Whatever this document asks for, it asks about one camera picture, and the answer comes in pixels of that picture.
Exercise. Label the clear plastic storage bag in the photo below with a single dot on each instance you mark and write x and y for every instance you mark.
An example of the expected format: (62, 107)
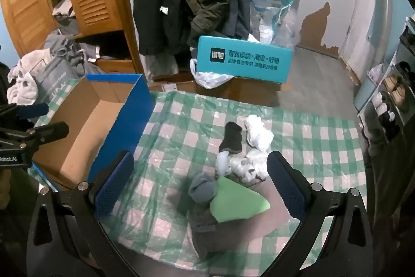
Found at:
(272, 20)

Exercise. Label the black sock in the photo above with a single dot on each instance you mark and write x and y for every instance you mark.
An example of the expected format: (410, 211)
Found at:
(231, 137)

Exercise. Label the grey sock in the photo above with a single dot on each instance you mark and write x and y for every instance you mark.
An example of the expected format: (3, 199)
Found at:
(204, 189)

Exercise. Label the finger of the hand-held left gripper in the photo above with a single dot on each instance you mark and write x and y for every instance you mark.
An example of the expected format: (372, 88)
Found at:
(32, 110)
(48, 131)

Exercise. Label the white patterned sock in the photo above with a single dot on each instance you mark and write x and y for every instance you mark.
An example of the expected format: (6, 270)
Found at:
(240, 168)

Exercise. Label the green checkered tablecloth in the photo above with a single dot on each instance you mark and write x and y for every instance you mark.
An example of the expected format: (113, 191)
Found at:
(181, 134)

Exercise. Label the large white balled sock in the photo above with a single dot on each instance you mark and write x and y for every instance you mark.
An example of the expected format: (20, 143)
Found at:
(259, 134)

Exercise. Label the white plastic bag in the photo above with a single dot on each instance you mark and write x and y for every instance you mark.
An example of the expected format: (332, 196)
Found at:
(210, 79)

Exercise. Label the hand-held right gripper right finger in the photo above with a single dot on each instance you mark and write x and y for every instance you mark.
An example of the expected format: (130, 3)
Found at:
(287, 187)

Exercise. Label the white shoe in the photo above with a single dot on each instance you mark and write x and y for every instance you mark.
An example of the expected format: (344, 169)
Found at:
(380, 107)
(389, 116)

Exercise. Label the small white sock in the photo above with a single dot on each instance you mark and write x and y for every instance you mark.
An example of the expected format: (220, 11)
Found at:
(259, 163)

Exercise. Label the blue cardboard box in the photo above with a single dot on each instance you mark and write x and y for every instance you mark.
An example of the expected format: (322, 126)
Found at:
(81, 124)

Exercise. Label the grey clothes pile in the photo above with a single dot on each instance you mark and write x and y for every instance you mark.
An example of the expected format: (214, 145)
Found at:
(64, 46)

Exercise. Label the white fluffy towel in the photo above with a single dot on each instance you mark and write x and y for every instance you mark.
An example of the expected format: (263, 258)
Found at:
(26, 75)

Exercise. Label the brown shoe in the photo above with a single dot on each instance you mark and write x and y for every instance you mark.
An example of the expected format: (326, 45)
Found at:
(393, 81)
(400, 93)

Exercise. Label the brown cardboard box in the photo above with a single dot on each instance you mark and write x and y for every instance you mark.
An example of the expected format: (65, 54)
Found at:
(246, 92)

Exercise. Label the grey shoe rack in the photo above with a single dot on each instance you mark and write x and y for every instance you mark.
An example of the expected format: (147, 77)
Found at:
(366, 92)

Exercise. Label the grey printed bag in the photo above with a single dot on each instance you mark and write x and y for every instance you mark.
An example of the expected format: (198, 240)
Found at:
(55, 77)

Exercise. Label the pale blue sock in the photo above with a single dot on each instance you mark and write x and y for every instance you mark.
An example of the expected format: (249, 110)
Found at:
(223, 164)

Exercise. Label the dark grey cloth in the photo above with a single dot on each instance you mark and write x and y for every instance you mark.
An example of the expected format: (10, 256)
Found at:
(207, 231)

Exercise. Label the teal printed box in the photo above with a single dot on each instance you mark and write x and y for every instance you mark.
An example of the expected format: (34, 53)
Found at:
(246, 69)

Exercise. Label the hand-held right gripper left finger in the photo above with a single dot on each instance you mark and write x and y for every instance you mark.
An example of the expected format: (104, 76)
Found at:
(113, 186)

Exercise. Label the light green cloth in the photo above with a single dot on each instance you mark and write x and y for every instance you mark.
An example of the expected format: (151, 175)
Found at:
(236, 205)

